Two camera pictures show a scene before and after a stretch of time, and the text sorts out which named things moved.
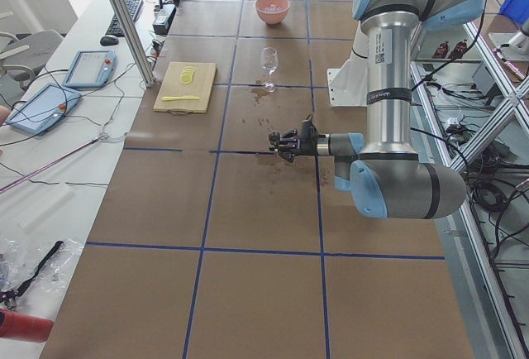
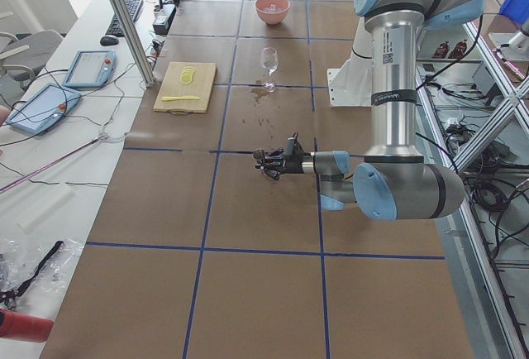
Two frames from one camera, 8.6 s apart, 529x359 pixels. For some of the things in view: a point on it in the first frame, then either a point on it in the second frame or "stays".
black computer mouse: x=109 y=40 stays
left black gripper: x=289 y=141 -> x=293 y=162
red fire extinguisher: x=24 y=327 stays
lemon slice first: x=186 y=78 stays
